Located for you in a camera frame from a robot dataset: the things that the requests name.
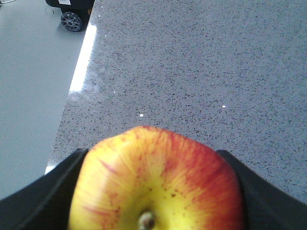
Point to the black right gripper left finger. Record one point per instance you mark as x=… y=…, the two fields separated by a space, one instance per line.
x=45 y=203

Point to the red yellow apple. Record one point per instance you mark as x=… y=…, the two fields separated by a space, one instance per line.
x=153 y=179

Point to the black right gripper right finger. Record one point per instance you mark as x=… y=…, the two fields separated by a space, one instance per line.
x=266 y=207

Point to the grey stone kitchen counter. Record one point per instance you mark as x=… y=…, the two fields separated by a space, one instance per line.
x=231 y=74

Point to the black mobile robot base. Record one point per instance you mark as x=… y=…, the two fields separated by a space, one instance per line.
x=75 y=13

